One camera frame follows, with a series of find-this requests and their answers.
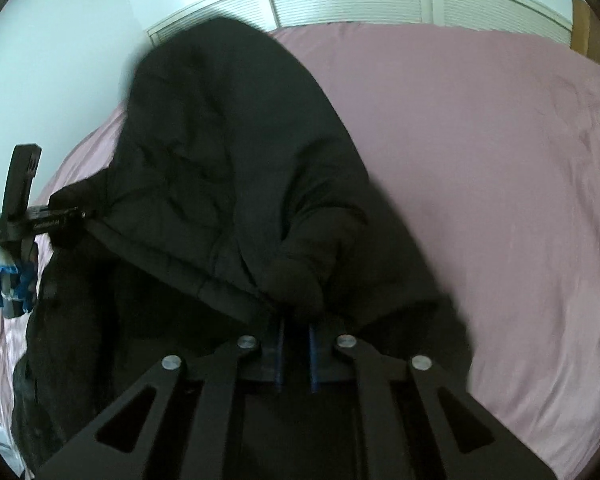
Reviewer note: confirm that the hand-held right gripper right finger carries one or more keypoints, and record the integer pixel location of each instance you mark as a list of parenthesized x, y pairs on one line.
[(395, 410)]

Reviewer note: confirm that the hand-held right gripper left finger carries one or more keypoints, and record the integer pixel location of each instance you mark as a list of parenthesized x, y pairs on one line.
[(200, 410)]

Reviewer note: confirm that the black hooded puffer jacket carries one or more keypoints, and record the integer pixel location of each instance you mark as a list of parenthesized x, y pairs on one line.
[(220, 170)]

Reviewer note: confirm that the pink bed blanket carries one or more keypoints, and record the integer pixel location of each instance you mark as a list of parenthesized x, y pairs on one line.
[(480, 185)]

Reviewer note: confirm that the wooden headboard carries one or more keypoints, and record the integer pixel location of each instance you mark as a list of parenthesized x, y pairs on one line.
[(581, 27)]

